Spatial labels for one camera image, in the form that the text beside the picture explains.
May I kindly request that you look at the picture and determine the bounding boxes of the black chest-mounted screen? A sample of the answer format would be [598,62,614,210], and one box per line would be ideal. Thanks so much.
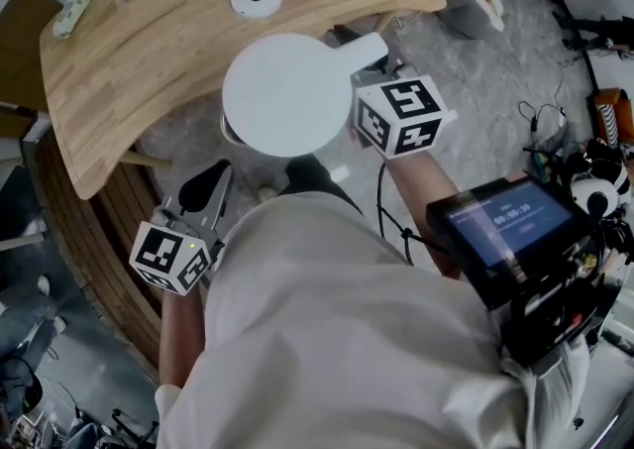
[426,175,596,312]

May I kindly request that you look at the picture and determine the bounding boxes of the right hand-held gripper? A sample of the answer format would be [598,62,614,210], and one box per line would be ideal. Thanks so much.
[350,59,458,162]

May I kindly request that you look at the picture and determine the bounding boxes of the person's right forearm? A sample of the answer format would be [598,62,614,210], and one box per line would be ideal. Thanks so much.
[382,149,463,281]

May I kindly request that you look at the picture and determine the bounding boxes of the person's dark trousers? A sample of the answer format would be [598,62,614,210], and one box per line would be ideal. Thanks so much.
[283,154,367,216]

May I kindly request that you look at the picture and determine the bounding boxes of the person's white shirt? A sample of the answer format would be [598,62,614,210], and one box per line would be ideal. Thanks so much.
[155,190,591,449]

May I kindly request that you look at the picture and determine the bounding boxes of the wooden table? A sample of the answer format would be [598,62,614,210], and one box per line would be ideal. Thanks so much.
[39,0,449,201]

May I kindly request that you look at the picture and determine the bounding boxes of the black cable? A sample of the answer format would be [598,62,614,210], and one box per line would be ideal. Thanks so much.
[375,161,448,268]

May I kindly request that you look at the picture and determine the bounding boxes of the green tissue pack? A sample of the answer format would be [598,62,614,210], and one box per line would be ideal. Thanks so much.
[51,0,93,41]

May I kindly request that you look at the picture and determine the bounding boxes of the person's left forearm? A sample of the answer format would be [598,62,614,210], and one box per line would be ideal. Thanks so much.
[157,282,208,388]

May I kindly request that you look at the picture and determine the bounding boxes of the white electric kettle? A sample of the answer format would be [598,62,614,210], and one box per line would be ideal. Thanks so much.
[219,31,389,159]

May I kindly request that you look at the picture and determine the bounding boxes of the black screen mount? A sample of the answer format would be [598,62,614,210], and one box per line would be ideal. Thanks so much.
[494,233,621,370]

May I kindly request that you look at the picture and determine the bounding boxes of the large cardboard sheet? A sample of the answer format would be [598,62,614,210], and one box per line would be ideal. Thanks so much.
[0,0,66,140]

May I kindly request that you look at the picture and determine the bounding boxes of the stack of wooden slats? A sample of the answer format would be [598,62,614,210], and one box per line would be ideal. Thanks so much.
[28,128,165,382]

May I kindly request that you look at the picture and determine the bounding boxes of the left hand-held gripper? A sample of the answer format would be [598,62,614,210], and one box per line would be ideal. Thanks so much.
[129,161,236,297]

